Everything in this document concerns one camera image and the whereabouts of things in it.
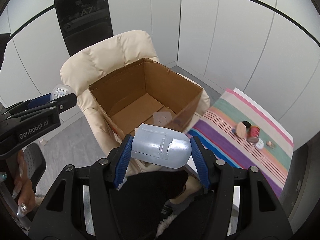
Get white round compact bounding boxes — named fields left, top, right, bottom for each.
left=255, top=138, right=264, bottom=151

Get peach makeup sponge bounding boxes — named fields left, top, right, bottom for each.
left=235, top=122, right=247, bottom=138

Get grey-blue plastic case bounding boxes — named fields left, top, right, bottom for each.
left=131, top=124, right=191, bottom=169

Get small pink-capped glass bottle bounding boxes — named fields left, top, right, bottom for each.
left=266, top=141, right=275, bottom=148

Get translucent square plastic lid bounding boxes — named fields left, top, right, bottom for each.
left=153, top=111, right=172, bottom=127

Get person's left hand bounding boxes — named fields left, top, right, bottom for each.
left=12, top=150, right=35, bottom=218

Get person's black trousers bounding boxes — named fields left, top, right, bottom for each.
left=114, top=170, right=202, bottom=239

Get cream padded chair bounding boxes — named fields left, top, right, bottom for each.
left=59, top=29, right=212, bottom=193

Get striped colourful cloth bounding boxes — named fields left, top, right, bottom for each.
left=186, top=87, right=295, bottom=198

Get red tin can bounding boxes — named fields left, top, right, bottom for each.
left=247, top=126, right=260, bottom=144

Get black round puff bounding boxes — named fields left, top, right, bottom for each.
left=242, top=121, right=252, bottom=129

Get brown cardboard box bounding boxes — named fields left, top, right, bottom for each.
left=89, top=59, right=203, bottom=139

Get black wall panel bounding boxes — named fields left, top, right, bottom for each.
left=54, top=0, right=114, bottom=56

